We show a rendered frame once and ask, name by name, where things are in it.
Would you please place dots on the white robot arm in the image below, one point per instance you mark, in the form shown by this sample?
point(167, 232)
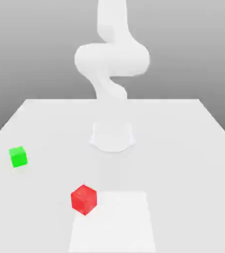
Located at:
point(112, 59)

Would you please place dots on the small red cube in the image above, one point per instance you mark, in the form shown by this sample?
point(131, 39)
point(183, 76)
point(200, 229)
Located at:
point(84, 199)

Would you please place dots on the small green cube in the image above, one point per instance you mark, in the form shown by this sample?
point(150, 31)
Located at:
point(18, 157)

